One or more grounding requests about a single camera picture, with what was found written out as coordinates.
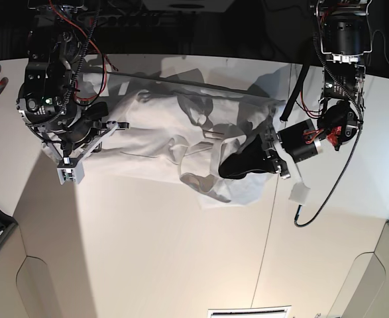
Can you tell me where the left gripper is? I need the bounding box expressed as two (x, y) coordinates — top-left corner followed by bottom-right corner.
(218, 119), (322, 204)

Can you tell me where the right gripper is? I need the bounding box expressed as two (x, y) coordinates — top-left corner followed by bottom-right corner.
(31, 101), (129, 181)

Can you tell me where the white t-shirt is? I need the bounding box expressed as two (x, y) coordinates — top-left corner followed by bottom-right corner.
(41, 68), (288, 210)

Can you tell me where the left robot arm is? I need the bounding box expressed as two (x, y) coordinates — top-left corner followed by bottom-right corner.
(218, 1), (372, 205)

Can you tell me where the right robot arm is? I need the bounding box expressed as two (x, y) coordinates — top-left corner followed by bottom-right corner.
(16, 1), (129, 184)

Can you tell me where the black power strip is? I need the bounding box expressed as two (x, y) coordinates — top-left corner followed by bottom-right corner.
(97, 11), (196, 28)

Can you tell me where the white vent grille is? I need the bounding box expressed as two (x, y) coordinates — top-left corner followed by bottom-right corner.
(207, 305), (292, 318)

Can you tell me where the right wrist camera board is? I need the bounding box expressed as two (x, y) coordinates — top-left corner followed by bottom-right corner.
(58, 168), (84, 184)

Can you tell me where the black braided right cable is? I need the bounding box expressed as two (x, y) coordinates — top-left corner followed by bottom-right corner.
(293, 42), (364, 228)

